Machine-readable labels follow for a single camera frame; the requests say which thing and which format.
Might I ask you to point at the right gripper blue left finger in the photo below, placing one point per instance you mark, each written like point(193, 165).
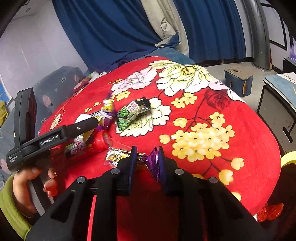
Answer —
point(133, 163)

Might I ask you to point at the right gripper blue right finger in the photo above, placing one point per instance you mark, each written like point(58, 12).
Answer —
point(162, 169)

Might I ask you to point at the red drink bottle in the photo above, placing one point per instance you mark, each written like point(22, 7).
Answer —
point(81, 150)

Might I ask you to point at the green black snack bag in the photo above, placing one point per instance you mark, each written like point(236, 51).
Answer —
point(127, 114)

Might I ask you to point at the red plastic bag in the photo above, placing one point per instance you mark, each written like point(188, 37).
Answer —
point(269, 212)

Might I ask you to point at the green sleeve left forearm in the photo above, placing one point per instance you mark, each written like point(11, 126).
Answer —
point(14, 226)

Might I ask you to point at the yellow rimmed trash bin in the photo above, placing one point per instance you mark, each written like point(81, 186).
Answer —
point(288, 158)

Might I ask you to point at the left hand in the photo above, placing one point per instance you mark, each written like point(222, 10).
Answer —
point(22, 190)

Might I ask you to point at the red floral blanket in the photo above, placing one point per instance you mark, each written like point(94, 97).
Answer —
point(200, 123)

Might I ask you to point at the grey patterned pillow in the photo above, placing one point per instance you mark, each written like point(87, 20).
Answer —
point(50, 92)

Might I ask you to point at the pile of toys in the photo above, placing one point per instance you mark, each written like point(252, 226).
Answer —
point(89, 79)

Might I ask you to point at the blue sofa cover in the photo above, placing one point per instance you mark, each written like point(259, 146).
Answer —
point(171, 54)

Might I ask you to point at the blue storage box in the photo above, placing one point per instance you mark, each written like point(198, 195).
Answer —
point(239, 79)

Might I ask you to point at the left dark blue curtain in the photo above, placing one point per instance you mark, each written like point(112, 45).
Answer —
point(108, 34)

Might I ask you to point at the dark blue curtain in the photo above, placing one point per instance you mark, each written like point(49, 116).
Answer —
point(108, 34)
point(213, 28)

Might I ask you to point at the coffee table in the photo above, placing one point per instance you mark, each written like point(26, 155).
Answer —
point(277, 108)

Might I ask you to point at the right dark blue curtain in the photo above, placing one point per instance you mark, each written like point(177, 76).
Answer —
point(213, 28)

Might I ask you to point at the beige curtain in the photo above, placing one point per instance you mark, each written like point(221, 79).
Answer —
point(166, 22)

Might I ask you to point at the silver tower air conditioner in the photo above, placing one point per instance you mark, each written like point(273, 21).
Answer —
point(259, 34)

